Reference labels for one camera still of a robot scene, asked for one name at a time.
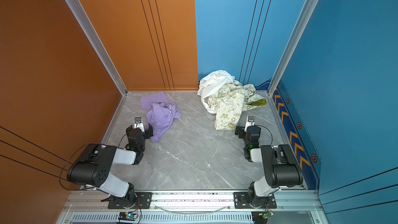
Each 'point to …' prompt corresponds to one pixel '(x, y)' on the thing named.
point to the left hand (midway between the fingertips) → (141, 123)
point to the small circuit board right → (265, 215)
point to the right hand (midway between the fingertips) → (245, 124)
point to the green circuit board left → (126, 215)
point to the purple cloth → (160, 113)
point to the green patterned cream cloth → (230, 102)
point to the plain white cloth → (212, 81)
